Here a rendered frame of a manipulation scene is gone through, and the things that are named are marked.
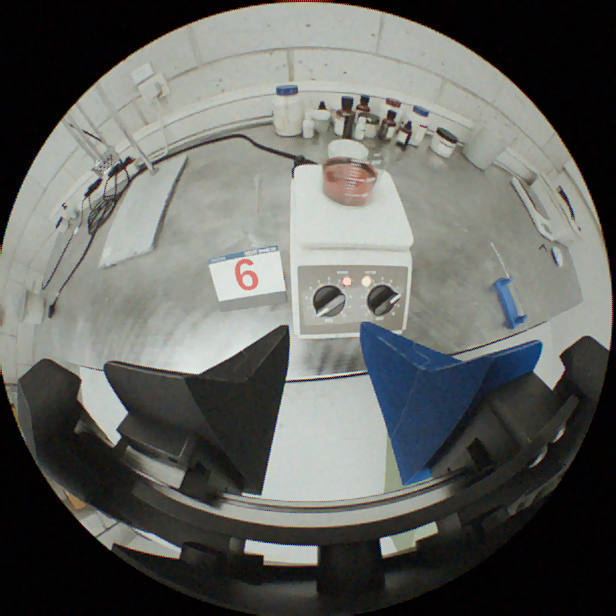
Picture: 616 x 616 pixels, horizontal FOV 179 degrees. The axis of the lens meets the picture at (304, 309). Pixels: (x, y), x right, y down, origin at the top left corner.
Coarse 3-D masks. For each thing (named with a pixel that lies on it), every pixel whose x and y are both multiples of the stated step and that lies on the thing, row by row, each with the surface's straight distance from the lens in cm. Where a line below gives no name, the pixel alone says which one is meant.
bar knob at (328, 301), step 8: (320, 288) 19; (328, 288) 19; (336, 288) 19; (320, 296) 19; (328, 296) 19; (336, 296) 18; (344, 296) 18; (320, 304) 19; (328, 304) 18; (336, 304) 18; (344, 304) 20; (320, 312) 18; (328, 312) 18; (336, 312) 20
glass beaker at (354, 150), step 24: (336, 120) 21; (360, 120) 21; (336, 144) 16; (360, 144) 16; (384, 144) 21; (336, 168) 18; (360, 168) 17; (384, 168) 19; (336, 192) 19; (360, 192) 19
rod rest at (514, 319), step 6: (498, 282) 44; (504, 282) 43; (510, 282) 43; (498, 288) 44; (504, 288) 45; (504, 294) 44; (510, 294) 47; (504, 300) 44; (510, 300) 46; (504, 306) 45; (510, 306) 45; (510, 312) 45; (516, 312) 47; (510, 318) 45; (516, 318) 47; (522, 318) 45; (510, 324) 46; (516, 324) 46
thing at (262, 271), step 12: (276, 252) 24; (216, 264) 26; (228, 264) 25; (240, 264) 25; (252, 264) 24; (264, 264) 24; (276, 264) 24; (216, 276) 26; (228, 276) 25; (240, 276) 25; (252, 276) 25; (264, 276) 25; (276, 276) 24; (228, 288) 26; (240, 288) 26; (252, 288) 25; (264, 288) 25
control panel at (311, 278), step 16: (304, 272) 19; (320, 272) 19; (336, 272) 20; (352, 272) 20; (368, 272) 20; (384, 272) 21; (400, 272) 22; (304, 288) 20; (352, 288) 20; (368, 288) 21; (400, 288) 22; (304, 304) 20; (352, 304) 20; (400, 304) 22; (304, 320) 20; (320, 320) 20; (336, 320) 21; (352, 320) 21; (368, 320) 22; (384, 320) 22; (400, 320) 23
